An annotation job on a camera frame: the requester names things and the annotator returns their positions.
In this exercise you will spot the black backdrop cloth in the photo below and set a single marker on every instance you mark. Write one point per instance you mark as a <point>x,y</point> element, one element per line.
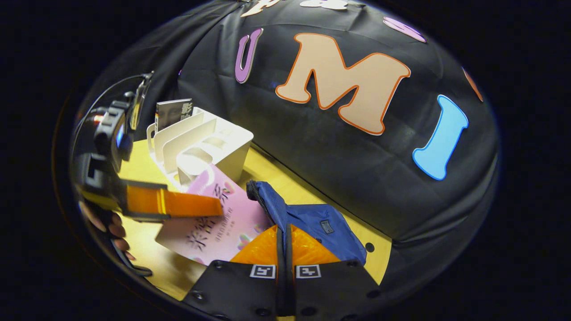
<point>357,169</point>

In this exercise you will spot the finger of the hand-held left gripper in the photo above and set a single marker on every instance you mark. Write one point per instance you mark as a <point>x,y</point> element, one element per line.
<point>178,205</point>

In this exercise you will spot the blue schoolbag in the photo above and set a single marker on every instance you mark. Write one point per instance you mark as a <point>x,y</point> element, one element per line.
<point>321,227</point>

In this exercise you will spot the pink book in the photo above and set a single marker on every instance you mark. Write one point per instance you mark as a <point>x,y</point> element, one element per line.
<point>214,236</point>

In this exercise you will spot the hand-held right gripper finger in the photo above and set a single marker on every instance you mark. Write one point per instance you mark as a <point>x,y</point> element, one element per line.
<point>281,267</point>
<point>290,276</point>

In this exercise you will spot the white bookshelf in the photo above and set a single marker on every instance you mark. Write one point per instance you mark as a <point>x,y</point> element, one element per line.
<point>214,147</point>

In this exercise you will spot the dark grey book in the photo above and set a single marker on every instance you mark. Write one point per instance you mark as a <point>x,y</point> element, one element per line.
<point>171,111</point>

